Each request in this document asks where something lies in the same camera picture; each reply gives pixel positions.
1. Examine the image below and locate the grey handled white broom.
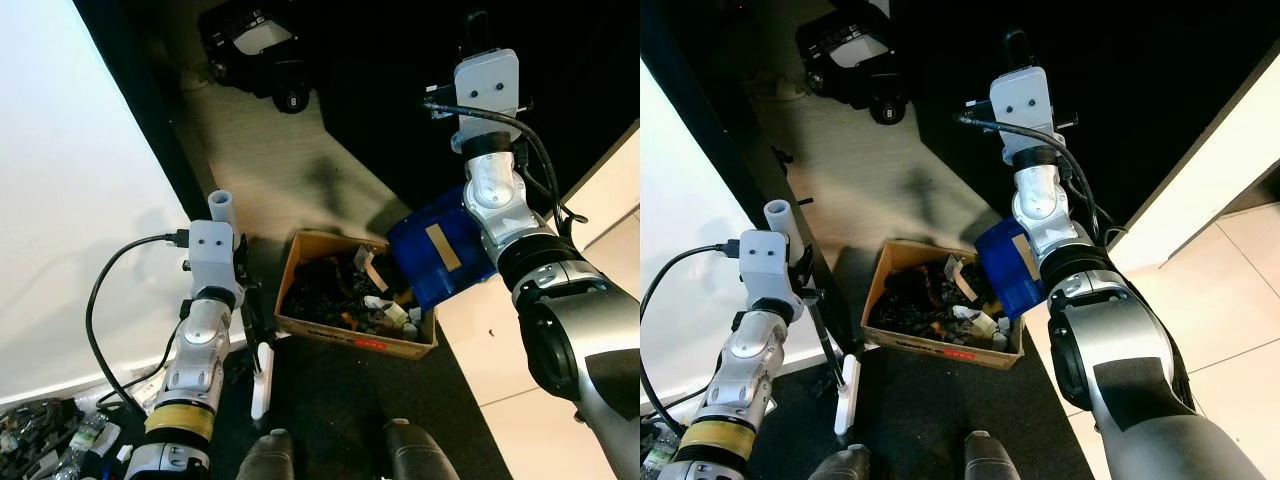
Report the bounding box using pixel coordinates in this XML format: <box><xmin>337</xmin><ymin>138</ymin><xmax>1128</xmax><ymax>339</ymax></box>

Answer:
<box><xmin>762</xmin><ymin>197</ymin><xmax>863</xmax><ymax>437</ymax></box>
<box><xmin>207</xmin><ymin>189</ymin><xmax>275</xmax><ymax>422</ymax></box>

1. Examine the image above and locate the blue plastic dustpan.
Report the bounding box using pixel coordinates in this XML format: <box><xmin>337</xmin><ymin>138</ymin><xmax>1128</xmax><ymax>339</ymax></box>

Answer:
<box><xmin>973</xmin><ymin>213</ymin><xmax>1053</xmax><ymax>323</ymax></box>
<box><xmin>386</xmin><ymin>198</ymin><xmax>498</xmax><ymax>313</ymax></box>

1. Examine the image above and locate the brown cardboard box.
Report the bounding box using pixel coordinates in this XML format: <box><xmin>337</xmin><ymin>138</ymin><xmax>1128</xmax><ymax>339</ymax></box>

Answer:
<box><xmin>273</xmin><ymin>228</ymin><xmax>441</xmax><ymax>361</ymax></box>
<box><xmin>860</xmin><ymin>237</ymin><xmax>1028</xmax><ymax>373</ymax></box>

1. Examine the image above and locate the large black cabinet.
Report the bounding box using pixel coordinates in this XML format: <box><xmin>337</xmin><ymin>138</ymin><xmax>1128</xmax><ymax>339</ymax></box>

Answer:
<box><xmin>880</xmin><ymin>0</ymin><xmax>1280</xmax><ymax>226</ymax></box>
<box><xmin>300</xmin><ymin>0</ymin><xmax>641</xmax><ymax>226</ymax></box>

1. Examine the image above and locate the white plastic piece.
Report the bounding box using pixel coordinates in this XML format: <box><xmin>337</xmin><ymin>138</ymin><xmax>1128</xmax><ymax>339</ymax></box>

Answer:
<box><xmin>952</xmin><ymin>305</ymin><xmax>1006</xmax><ymax>346</ymax></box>
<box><xmin>362</xmin><ymin>296</ymin><xmax>411</xmax><ymax>329</ymax></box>

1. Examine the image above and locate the grey robot left leg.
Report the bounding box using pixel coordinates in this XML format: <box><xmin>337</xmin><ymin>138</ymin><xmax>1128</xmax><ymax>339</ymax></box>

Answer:
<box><xmin>803</xmin><ymin>443</ymin><xmax>878</xmax><ymax>480</ymax></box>
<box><xmin>233</xmin><ymin>428</ymin><xmax>297</xmax><ymax>480</ymax></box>

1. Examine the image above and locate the grey robot leg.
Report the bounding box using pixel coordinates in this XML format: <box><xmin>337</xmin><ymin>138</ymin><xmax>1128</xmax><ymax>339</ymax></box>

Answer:
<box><xmin>383</xmin><ymin>417</ymin><xmax>463</xmax><ymax>480</ymax></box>
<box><xmin>233</xmin><ymin>428</ymin><xmax>297</xmax><ymax>480</ymax></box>
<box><xmin>960</xmin><ymin>429</ymin><xmax>1029</xmax><ymax>480</ymax></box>
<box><xmin>803</xmin><ymin>443</ymin><xmax>878</xmax><ymax>480</ymax></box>

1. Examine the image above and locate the black wheeled robot device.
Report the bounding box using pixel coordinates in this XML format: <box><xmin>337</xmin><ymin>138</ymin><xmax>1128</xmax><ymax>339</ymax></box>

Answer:
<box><xmin>196</xmin><ymin>0</ymin><xmax>314</xmax><ymax>114</ymax></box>
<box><xmin>793</xmin><ymin>0</ymin><xmax>909</xmax><ymax>128</ymax></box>

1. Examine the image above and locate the tan tape patch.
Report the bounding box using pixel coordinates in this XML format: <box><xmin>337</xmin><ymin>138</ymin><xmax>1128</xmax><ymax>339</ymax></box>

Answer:
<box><xmin>424</xmin><ymin>224</ymin><xmax>464</xmax><ymax>272</ymax></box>
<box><xmin>1010</xmin><ymin>235</ymin><xmax>1041</xmax><ymax>286</ymax></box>

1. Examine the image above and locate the clear plastic bottle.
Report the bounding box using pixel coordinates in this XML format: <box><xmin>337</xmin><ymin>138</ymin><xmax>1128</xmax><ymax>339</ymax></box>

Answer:
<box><xmin>55</xmin><ymin>412</ymin><xmax>123</xmax><ymax>471</ymax></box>
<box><xmin>642</xmin><ymin>425</ymin><xmax>686</xmax><ymax>479</ymax></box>

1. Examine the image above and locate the grey robot right leg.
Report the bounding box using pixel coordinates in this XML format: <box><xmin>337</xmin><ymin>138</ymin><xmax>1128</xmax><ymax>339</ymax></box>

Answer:
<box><xmin>960</xmin><ymin>429</ymin><xmax>1029</xmax><ymax>480</ymax></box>
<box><xmin>383</xmin><ymin>417</ymin><xmax>463</xmax><ymax>480</ymax></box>

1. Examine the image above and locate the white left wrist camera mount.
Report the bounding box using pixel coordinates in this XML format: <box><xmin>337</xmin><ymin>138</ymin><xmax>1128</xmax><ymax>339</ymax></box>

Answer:
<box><xmin>737</xmin><ymin>231</ymin><xmax>803</xmax><ymax>306</ymax></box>
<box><xmin>184</xmin><ymin>221</ymin><xmax>248</xmax><ymax>303</ymax></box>

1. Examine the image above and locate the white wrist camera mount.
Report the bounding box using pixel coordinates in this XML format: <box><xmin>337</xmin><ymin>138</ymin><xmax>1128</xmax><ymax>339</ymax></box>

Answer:
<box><xmin>988</xmin><ymin>63</ymin><xmax>1059</xmax><ymax>166</ymax></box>
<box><xmin>452</xmin><ymin>48</ymin><xmax>524</xmax><ymax>153</ymax></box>
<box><xmin>184</xmin><ymin>221</ymin><xmax>248</xmax><ymax>303</ymax></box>
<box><xmin>737</xmin><ymin>231</ymin><xmax>803</xmax><ymax>306</ymax></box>

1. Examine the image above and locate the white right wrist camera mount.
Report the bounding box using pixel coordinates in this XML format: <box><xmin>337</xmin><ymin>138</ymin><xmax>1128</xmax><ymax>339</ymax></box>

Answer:
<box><xmin>452</xmin><ymin>48</ymin><xmax>524</xmax><ymax>153</ymax></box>
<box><xmin>988</xmin><ymin>63</ymin><xmax>1059</xmax><ymax>166</ymax></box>

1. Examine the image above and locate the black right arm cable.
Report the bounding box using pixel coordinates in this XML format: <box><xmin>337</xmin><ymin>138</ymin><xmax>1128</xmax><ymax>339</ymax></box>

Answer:
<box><xmin>423</xmin><ymin>95</ymin><xmax>589</xmax><ymax>236</ymax></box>
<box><xmin>953</xmin><ymin>110</ymin><xmax>1136</xmax><ymax>246</ymax></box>

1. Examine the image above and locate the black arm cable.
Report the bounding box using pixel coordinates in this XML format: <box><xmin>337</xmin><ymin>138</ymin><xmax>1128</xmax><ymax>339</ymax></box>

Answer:
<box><xmin>640</xmin><ymin>242</ymin><xmax>749</xmax><ymax>416</ymax></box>
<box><xmin>423</xmin><ymin>95</ymin><xmax>589</xmax><ymax>236</ymax></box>
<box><xmin>953</xmin><ymin>110</ymin><xmax>1136</xmax><ymax>246</ymax></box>
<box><xmin>86</xmin><ymin>230</ymin><xmax>193</xmax><ymax>416</ymax></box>

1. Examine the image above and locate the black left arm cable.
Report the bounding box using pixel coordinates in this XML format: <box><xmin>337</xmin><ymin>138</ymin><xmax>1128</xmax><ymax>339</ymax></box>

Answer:
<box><xmin>86</xmin><ymin>230</ymin><xmax>193</xmax><ymax>416</ymax></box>
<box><xmin>640</xmin><ymin>242</ymin><xmax>749</xmax><ymax>416</ymax></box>

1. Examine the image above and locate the dark metal post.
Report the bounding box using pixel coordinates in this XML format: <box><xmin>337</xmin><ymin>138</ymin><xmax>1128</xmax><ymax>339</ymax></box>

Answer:
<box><xmin>645</xmin><ymin>0</ymin><xmax>851</xmax><ymax>346</ymax></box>
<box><xmin>72</xmin><ymin>0</ymin><xmax>221</xmax><ymax>226</ymax></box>

